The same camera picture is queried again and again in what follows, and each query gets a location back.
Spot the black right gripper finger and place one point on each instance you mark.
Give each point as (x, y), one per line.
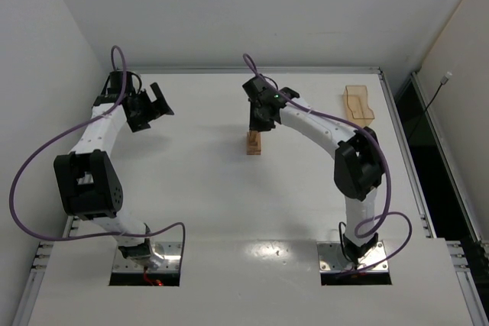
(267, 124)
(252, 120)

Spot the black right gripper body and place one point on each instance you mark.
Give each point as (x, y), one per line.
(260, 123)

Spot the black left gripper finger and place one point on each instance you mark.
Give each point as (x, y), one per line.
(148, 111)
(160, 105)

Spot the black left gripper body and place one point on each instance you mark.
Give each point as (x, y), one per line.
(149, 108)

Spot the dark-sided wood block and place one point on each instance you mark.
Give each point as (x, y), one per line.
(252, 136)

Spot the wood plank block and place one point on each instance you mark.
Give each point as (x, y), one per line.
(250, 148)

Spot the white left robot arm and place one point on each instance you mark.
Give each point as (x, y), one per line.
(88, 183)

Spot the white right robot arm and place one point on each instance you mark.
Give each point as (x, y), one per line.
(357, 166)

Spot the translucent amber plastic tray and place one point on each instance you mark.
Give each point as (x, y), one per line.
(357, 109)

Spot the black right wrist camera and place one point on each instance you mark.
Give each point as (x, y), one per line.
(261, 94)

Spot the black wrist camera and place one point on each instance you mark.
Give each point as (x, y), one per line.
(261, 94)
(113, 88)

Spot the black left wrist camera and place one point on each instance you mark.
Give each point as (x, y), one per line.
(113, 88)

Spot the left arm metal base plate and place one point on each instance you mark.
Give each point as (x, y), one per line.
(165, 258)

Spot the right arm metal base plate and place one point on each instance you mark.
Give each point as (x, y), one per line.
(332, 261)

